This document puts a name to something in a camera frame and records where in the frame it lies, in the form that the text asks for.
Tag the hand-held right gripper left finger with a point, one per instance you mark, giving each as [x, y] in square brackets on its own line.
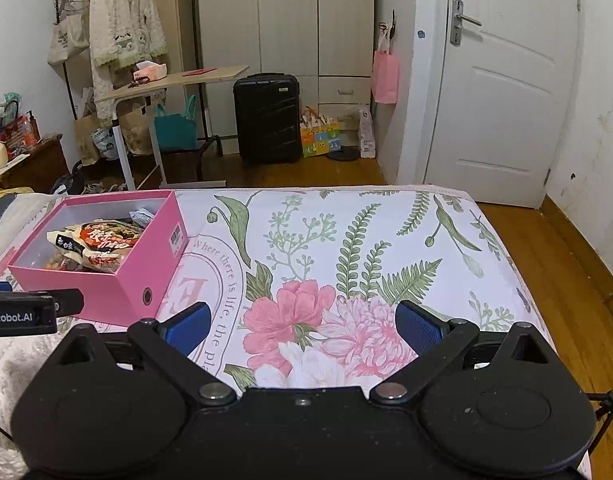
[189, 327]

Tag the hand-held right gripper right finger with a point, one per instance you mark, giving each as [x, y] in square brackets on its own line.
[421, 327]

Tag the large clear peanut bag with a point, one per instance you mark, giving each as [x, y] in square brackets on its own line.
[61, 262]

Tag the pink cardboard box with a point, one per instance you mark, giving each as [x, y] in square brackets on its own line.
[136, 280]

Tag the beige instant noodle packet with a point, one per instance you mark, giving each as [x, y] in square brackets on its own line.
[104, 245]

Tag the white snack bar packet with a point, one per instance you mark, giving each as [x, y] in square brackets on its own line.
[141, 217]

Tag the grey and yellow quilt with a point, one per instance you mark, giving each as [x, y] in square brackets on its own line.
[6, 205]

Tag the wooden nightstand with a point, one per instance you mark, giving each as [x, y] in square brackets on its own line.
[36, 165]

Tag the black bag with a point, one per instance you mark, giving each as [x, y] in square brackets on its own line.
[71, 180]

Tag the white sneaker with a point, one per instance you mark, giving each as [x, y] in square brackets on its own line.
[94, 189]
[116, 187]

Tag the red gift box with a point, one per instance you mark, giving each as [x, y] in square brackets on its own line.
[22, 135]

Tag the brown paper bag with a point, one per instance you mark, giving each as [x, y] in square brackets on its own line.
[136, 135]
[86, 142]

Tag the white green plastic bag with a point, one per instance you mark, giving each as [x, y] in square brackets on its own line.
[105, 145]

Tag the black round floor object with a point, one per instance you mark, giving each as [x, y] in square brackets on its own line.
[344, 154]

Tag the teal tote bag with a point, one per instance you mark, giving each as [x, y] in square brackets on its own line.
[176, 127]

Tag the black tripod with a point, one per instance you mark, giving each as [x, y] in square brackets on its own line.
[606, 410]

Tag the black clothes rack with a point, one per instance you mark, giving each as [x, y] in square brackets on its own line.
[66, 85]

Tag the colourful gift bag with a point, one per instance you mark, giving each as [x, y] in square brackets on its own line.
[320, 137]

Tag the black suitcase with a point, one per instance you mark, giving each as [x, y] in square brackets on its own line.
[266, 120]

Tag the scissors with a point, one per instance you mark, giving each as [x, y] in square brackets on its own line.
[140, 81]

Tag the rolling wooden side table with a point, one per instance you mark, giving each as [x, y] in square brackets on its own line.
[186, 77]

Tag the pink gift bag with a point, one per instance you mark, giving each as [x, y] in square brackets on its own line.
[385, 77]

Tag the canvas tote bag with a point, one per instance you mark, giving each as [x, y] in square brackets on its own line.
[69, 42]

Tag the red card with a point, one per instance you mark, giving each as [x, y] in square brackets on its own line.
[200, 72]

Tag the white door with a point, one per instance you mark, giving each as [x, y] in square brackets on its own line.
[506, 85]

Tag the pink tissue box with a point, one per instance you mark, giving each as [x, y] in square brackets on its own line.
[151, 71]

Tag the cream knitted cardigan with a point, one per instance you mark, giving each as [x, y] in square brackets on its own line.
[126, 25]

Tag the white wardrobe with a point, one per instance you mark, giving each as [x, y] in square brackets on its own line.
[286, 20]

